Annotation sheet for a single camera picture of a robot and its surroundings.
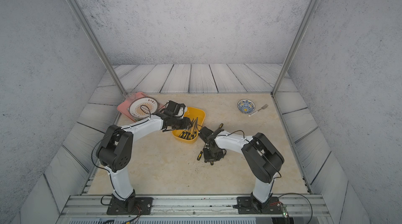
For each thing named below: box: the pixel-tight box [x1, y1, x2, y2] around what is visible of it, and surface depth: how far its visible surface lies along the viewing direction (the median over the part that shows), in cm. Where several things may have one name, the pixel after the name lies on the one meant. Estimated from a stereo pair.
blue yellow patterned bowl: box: [237, 98, 256, 115], surface depth 113 cm
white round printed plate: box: [128, 96, 159, 119], surface depth 113 cm
